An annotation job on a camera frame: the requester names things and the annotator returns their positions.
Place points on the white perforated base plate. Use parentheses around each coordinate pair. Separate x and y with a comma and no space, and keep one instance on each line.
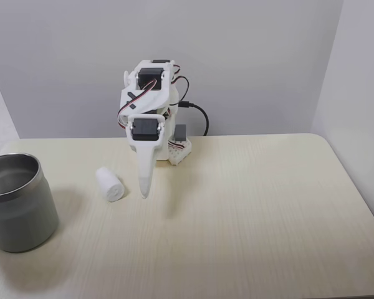
(179,154)

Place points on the grey clamp block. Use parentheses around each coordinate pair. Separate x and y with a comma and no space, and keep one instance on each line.
(180,132)

